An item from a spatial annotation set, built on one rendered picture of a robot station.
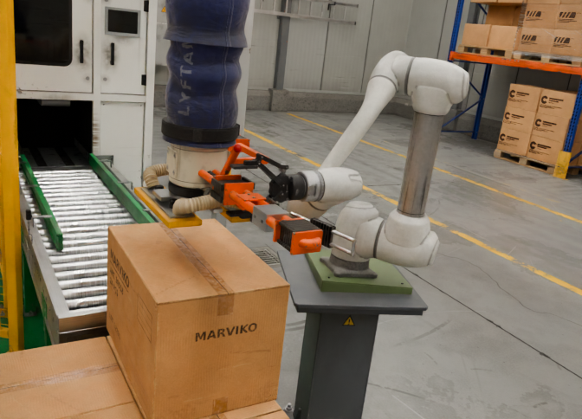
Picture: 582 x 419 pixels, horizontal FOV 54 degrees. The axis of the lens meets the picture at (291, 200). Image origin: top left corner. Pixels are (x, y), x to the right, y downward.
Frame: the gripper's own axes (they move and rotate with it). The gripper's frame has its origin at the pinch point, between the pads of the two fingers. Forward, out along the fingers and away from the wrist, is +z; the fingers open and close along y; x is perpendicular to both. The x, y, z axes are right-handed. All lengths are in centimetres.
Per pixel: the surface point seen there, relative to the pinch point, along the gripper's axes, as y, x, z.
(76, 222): 69, 171, 7
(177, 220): 11.0, 10.0, 11.8
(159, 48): 14, 908, -279
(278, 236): 1.4, -30.7, 3.7
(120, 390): 69, 20, 23
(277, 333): 45.2, -2.6, -17.0
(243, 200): -1.2, -12.2, 3.3
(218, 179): -1.9, 4.3, 2.8
